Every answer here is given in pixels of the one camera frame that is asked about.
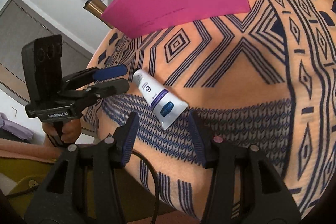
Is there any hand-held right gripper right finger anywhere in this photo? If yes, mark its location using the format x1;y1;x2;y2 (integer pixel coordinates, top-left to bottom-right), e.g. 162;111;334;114
188;112;302;224

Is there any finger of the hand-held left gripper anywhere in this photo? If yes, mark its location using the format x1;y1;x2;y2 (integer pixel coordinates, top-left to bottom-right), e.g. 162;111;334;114
59;79;130;109
61;64;128;90

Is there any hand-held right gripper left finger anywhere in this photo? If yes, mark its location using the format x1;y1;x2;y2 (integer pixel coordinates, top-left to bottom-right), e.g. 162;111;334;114
24;112;139;224

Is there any small white tube black cap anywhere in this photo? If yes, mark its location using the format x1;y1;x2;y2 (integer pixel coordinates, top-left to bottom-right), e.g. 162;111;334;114
129;69;189;131

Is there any person's left forearm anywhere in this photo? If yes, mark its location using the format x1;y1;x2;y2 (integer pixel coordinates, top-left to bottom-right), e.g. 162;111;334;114
0;138;65;165

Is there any person's left hand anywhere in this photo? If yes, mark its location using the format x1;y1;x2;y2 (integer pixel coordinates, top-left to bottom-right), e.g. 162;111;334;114
42;118;81;148

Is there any grey cabinet door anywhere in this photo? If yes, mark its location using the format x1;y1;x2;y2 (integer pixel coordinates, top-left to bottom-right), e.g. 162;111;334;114
0;0;98;109

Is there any lavender cloth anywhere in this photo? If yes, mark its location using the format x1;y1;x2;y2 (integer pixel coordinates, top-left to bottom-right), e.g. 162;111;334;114
0;112;34;141

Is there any gold thermos bottle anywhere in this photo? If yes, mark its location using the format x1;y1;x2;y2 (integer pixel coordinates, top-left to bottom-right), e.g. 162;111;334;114
83;0;114;29

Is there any orange patterned blanket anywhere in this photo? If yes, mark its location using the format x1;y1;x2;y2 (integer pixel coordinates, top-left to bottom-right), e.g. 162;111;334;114
84;0;336;224

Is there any person's olive clothing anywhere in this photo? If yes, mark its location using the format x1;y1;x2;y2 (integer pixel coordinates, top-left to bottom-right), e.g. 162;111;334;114
0;158;62;201

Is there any thin black cable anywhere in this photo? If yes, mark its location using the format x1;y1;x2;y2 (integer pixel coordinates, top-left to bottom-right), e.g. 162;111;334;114
131;150;161;224

